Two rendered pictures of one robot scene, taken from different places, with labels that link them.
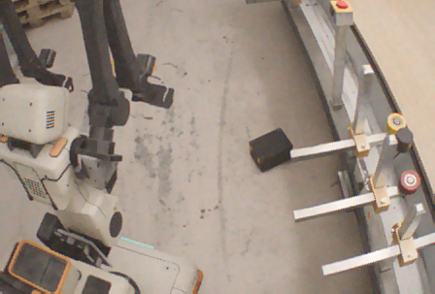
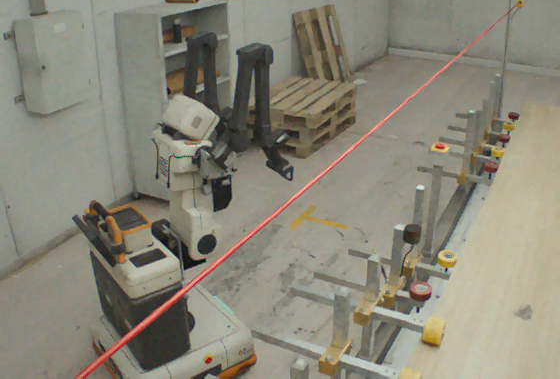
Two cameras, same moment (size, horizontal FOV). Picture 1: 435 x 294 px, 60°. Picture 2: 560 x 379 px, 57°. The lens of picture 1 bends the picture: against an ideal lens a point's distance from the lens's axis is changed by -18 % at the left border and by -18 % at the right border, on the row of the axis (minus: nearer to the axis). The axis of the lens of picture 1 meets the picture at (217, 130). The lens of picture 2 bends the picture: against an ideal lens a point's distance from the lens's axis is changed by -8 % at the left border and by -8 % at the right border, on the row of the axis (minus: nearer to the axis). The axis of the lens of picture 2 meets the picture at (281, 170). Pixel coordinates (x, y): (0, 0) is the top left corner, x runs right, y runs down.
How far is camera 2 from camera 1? 1.34 m
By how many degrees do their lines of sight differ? 34
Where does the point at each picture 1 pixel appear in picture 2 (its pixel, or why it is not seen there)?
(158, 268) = (222, 323)
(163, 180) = (288, 297)
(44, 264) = (132, 220)
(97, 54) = (239, 95)
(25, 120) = (181, 114)
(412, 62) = (513, 233)
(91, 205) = (196, 210)
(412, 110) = (473, 256)
